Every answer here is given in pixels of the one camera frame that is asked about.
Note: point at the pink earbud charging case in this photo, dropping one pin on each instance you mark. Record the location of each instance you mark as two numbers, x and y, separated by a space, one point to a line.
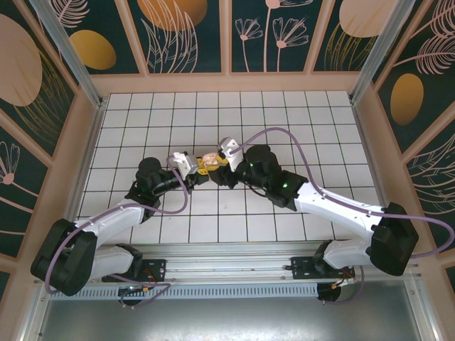
211 160

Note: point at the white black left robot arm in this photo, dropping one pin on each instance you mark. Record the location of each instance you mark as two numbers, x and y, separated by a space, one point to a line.
117 216

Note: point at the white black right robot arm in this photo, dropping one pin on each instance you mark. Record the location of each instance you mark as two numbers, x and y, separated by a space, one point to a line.
337 206

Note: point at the grey metal sheet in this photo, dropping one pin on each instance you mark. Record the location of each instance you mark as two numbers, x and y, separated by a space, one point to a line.
227 319

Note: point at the aluminium side rail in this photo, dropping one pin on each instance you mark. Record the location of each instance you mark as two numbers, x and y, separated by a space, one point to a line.
91 142
371 149

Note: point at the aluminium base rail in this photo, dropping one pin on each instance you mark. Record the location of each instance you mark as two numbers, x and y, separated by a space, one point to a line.
227 264

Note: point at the aluminium corner post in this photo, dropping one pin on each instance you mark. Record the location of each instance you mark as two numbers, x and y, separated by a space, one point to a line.
71 60
380 46

